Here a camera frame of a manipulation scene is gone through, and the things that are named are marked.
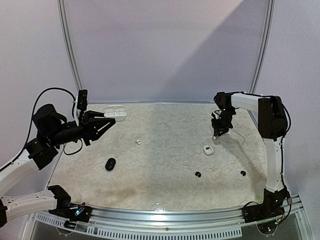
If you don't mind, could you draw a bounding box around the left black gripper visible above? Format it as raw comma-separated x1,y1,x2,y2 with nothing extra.
48,109,115,146

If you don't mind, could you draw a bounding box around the white earbud charging case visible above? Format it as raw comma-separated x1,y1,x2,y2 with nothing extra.
203,144,214,156

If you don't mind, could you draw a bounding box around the small white oval case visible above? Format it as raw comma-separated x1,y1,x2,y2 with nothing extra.
103,105,127,122

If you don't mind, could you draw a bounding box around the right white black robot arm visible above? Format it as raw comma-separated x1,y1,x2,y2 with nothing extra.
211,91,291,218

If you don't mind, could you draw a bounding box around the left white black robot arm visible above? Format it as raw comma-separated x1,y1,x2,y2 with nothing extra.
0,103,116,226

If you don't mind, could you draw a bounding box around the black oval charging case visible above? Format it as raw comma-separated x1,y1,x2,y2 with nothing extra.
104,158,116,172

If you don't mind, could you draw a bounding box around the black earbud centre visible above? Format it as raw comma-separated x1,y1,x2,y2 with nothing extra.
195,171,202,178

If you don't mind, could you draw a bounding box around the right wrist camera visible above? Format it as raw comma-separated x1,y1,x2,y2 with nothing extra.
211,111,221,120

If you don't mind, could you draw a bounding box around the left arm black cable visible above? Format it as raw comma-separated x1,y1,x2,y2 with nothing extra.
0,86,83,173

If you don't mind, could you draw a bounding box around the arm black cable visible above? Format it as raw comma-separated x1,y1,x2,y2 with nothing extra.
232,91,293,198
0,86,83,173

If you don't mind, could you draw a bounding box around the left aluminium frame post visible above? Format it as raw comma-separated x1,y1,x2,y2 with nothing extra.
57,0,84,91

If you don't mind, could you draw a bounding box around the aluminium frame post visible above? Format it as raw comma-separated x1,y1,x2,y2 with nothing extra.
57,0,84,91
248,0,275,94

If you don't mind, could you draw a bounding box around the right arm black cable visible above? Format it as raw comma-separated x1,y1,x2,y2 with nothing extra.
232,91,293,198

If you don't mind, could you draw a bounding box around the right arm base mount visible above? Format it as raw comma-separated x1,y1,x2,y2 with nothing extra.
241,187,291,223

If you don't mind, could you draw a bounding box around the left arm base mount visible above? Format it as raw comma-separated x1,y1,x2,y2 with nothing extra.
47,185,93,223

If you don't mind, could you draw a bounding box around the aluminium front rail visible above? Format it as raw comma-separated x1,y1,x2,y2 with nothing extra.
23,195,312,240

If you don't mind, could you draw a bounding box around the right aluminium frame post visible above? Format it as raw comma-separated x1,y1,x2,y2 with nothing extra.
248,0,275,94

